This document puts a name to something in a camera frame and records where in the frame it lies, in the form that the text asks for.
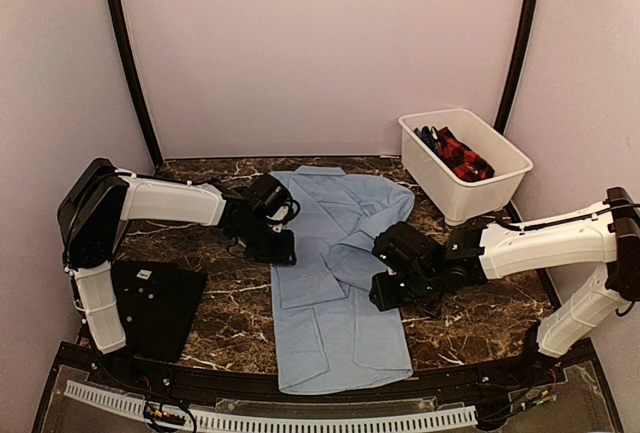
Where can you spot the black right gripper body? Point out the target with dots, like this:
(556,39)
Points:
(417,287)

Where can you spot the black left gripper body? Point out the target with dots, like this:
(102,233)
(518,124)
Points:
(262,245)

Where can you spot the light blue long sleeve shirt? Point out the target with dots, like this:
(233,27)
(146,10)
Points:
(329,336)

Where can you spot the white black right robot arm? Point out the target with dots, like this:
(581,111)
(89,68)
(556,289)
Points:
(606,233)

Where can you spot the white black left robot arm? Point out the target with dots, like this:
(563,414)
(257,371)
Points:
(105,196)

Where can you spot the folded black shirt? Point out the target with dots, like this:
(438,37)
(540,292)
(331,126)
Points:
(156,303)

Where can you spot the white plastic bin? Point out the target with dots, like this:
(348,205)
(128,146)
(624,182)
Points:
(460,201)

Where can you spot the red black plaid shirt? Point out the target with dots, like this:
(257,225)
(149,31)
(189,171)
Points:
(465,163)

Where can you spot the blue black plaid shirt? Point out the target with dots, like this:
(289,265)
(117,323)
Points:
(429,138)

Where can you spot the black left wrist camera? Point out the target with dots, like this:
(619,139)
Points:
(267,195)

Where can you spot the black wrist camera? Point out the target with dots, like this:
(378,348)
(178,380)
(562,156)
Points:
(267,195)
(403,249)

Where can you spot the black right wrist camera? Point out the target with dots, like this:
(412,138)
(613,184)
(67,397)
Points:
(403,249)

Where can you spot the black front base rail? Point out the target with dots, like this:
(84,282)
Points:
(570,396)

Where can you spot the white slotted cable duct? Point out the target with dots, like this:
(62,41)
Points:
(244,416)

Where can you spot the black left corner post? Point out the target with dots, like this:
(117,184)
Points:
(129,67)

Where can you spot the black corner post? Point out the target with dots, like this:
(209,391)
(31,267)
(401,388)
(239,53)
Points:
(524,27)
(129,67)

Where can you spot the black right corner post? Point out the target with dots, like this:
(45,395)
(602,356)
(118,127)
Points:
(524,27)

